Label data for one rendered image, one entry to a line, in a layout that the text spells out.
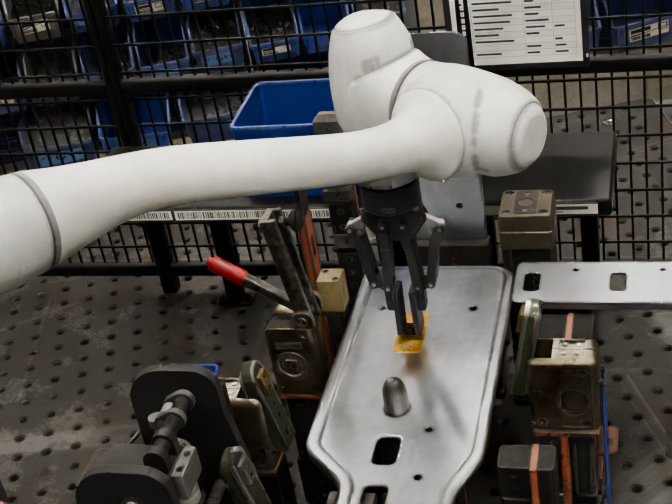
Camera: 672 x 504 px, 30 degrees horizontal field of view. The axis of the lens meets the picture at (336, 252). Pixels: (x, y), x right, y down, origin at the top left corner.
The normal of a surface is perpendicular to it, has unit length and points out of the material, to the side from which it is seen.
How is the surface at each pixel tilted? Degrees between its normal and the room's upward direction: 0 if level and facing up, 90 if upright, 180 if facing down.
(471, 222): 90
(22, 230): 72
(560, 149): 0
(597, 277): 0
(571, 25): 90
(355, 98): 89
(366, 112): 89
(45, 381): 0
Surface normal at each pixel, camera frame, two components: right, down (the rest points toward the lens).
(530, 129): 0.79, 0.25
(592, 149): -0.15, -0.83
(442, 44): -0.22, 0.55
